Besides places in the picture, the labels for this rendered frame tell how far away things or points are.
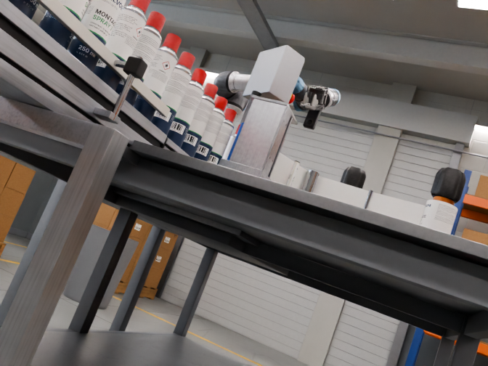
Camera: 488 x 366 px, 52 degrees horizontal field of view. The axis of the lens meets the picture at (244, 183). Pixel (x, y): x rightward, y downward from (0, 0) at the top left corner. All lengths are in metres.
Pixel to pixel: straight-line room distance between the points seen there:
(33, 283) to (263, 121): 0.84
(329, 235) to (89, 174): 0.39
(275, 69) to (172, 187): 0.94
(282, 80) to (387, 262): 1.09
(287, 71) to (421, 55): 4.04
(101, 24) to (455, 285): 0.70
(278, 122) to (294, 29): 4.91
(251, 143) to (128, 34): 0.54
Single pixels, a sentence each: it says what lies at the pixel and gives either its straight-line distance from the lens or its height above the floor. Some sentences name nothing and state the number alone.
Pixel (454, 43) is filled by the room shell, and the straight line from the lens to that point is 5.82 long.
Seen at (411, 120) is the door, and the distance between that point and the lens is 6.60.
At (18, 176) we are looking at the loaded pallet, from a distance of 5.24.
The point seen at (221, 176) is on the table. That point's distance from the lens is 0.88.
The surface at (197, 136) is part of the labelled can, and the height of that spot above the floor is 0.94.
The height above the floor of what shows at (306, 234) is 0.77.
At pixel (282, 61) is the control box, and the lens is 1.81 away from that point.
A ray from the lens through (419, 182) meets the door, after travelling 6.42.
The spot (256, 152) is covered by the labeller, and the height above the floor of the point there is 0.98.
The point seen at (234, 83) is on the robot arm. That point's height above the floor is 1.43.
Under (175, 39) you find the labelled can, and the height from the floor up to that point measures 1.07.
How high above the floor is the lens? 0.66
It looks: 10 degrees up
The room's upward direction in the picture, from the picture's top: 21 degrees clockwise
